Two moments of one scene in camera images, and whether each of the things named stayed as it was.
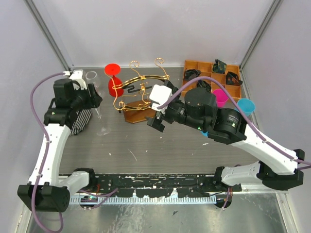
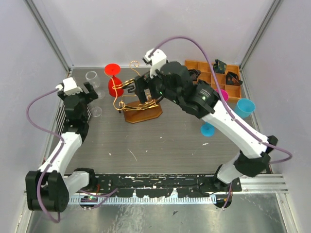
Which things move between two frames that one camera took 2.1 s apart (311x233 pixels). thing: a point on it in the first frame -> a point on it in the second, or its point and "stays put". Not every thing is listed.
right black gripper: (155, 123) -> (140, 82)
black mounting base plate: (159, 185) stays put
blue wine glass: (247, 105) stays put
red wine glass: (115, 86) stays put
